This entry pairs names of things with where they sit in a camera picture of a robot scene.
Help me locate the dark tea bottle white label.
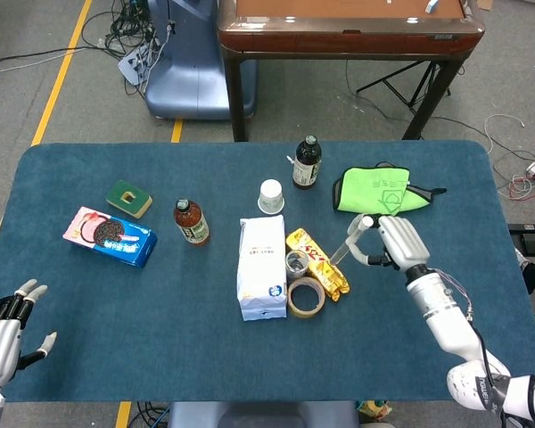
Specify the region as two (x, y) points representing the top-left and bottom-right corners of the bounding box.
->
(292, 135), (324, 190)

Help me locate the grey robot torso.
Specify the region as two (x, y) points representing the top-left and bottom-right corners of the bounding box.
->
(167, 400), (360, 428)

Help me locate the amber tea bottle green label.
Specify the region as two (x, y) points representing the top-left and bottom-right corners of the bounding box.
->
(173, 198), (211, 248)

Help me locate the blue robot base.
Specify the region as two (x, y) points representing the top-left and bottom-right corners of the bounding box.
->
(144, 0), (258, 122)

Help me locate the black tripod stand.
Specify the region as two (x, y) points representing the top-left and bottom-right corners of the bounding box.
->
(355, 60), (454, 111)

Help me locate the white paper bag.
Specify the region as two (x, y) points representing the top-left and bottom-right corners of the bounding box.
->
(236, 213), (291, 323)

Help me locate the green yellow sponge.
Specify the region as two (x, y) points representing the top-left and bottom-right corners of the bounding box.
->
(105, 178), (154, 220)

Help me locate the yellow snack packet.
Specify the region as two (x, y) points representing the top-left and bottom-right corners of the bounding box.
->
(285, 227), (352, 304)

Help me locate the grey power strip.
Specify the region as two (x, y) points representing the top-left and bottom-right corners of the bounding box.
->
(117, 46), (161, 86)

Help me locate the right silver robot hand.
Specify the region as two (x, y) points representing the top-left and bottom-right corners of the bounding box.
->
(346, 213), (432, 274)

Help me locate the white cable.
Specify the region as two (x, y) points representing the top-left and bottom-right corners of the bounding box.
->
(484, 113), (528, 155)

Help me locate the red cable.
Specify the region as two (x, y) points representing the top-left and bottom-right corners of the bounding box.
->
(507, 174), (535, 202)

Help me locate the clear white tube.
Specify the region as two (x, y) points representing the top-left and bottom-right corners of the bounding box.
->
(329, 217), (374, 265)

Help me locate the lime green cloth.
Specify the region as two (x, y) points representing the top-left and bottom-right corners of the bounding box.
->
(332, 165), (449, 218)

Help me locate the small clear glass jar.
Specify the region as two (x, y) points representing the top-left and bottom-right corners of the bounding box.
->
(284, 249), (313, 283)

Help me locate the yellow adhesive tape roll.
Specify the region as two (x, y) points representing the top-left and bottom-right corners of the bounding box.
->
(287, 276), (328, 319)

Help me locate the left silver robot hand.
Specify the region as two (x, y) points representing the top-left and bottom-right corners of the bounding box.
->
(0, 279), (59, 387)

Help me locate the white paper cup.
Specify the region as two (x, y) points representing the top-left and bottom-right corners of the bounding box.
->
(257, 178), (286, 215)

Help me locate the brown mahjong table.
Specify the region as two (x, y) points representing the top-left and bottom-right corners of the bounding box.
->
(217, 0), (484, 144)

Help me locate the blue cookie box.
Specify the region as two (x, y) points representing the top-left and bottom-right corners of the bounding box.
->
(62, 205), (159, 269)

